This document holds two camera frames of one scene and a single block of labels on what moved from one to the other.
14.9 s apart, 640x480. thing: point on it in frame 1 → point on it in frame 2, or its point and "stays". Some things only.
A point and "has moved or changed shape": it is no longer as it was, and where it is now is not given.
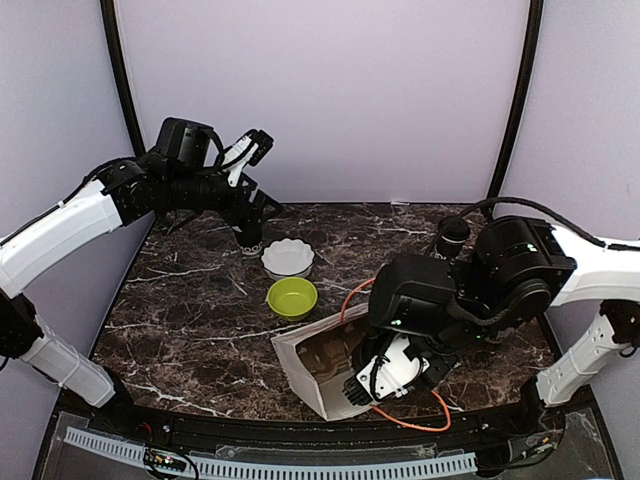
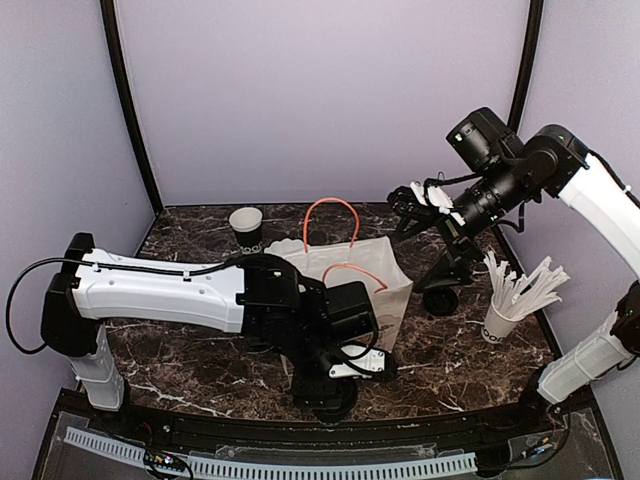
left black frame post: [115, 48] stays
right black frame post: [536, 13] stays
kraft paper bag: [320, 357] has moved or changed shape
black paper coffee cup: [454, 234] has moved or changed shape
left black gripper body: [232, 210] → [306, 394]
